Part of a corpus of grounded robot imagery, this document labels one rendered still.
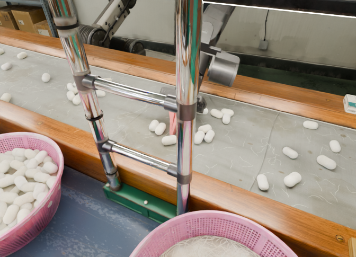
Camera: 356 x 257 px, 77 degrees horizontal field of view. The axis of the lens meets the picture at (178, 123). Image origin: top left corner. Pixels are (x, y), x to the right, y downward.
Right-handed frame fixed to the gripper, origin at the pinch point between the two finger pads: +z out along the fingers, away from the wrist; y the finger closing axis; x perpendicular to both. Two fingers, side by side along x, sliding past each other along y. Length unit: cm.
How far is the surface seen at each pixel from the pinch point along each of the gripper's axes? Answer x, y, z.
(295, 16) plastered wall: 159, 23, -145
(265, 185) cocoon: -4.0, 21.7, 4.5
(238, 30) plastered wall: 170, -26, -130
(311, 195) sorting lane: -1.0, 30.0, 3.6
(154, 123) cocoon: 0.3, -5.1, -0.6
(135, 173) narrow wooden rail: -9.8, -0.9, 10.0
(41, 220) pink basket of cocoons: -14.8, -13.1, 23.1
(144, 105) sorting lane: 6.7, -12.9, -5.0
